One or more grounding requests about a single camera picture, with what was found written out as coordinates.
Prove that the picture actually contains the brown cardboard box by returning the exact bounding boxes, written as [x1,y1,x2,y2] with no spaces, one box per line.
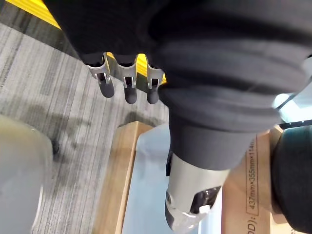
[92,120,293,234]

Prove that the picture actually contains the black plastic housing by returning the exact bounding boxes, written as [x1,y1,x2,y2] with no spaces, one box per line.
[270,125,312,234]

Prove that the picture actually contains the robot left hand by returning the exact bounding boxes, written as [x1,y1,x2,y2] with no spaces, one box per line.
[42,0,312,232]

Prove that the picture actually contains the robot silver leg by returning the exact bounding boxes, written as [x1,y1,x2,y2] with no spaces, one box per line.
[0,114,55,234]

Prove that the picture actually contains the clear plastic liner sheet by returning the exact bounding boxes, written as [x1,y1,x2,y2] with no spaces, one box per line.
[121,123,224,234]

